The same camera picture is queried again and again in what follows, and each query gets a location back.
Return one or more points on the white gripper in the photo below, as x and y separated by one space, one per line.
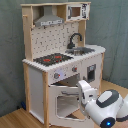
86 93

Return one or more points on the toy oven door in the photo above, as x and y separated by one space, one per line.
63 102

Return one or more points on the small metal pot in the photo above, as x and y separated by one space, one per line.
79 52

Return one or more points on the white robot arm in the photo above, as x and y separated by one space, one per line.
105 108

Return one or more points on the wooden toy kitchen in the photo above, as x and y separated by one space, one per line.
46 40

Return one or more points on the grey ice dispenser panel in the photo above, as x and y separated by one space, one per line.
91 72

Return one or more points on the red left stove knob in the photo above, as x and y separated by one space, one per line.
56 75

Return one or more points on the grey toy sink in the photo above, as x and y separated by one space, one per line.
86 50

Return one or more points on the black toy stovetop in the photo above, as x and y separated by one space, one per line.
52 59

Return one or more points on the black toy faucet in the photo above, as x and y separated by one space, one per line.
74 40

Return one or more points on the white toy microwave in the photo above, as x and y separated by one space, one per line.
78 11

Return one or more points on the grey range hood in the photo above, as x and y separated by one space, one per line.
48 18

